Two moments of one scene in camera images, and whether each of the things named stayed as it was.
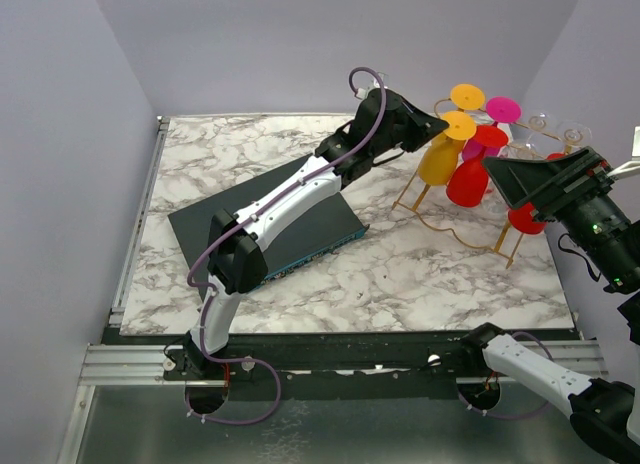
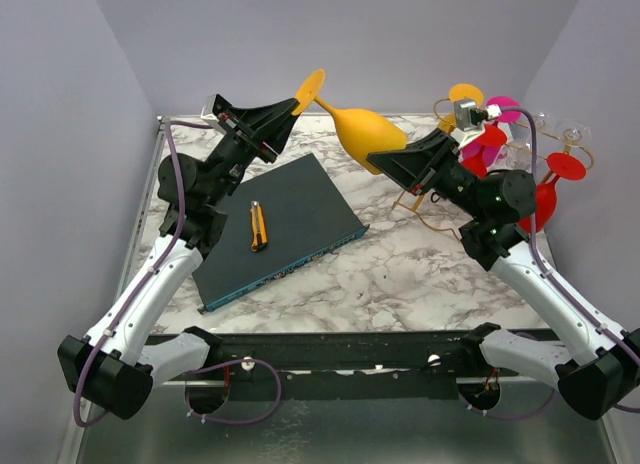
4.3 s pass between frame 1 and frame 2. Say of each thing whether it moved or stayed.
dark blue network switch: stayed
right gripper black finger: moved
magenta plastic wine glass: stayed
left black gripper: moved
